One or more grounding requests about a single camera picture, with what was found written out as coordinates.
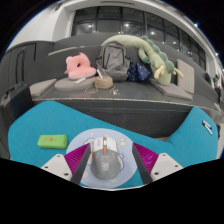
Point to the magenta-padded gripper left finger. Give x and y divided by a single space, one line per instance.
56 165

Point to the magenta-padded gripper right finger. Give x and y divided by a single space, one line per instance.
165 165

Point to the grey computer mouse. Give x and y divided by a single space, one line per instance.
105 160

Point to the round pale printed mouse pad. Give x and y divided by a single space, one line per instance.
100 132

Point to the green rectangular eraser block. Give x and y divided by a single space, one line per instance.
52 141

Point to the white marker with dark cap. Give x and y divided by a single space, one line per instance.
209 130

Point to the white marker with blue cap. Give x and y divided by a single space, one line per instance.
206 124

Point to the dark grey tiered bench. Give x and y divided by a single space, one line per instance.
140 96

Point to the black suitcase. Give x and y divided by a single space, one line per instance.
13 103

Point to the large flat grey cushion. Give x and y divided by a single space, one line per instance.
170 89

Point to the small flat grey cushion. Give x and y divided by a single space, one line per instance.
41 86

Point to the round grey seat cushion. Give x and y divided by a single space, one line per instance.
70 85

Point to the upright grey square cushion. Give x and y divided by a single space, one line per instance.
186 75

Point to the tan twine roll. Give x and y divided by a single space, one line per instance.
103 82

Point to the navy star-print bag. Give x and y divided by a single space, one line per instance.
138 72

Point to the person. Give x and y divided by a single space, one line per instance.
216 83

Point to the pink plush cushion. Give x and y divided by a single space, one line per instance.
79 68

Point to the green dragon plush toy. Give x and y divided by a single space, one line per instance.
153 55

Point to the grey backpack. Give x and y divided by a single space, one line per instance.
113 61

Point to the large dark glass window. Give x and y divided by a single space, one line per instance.
110 25

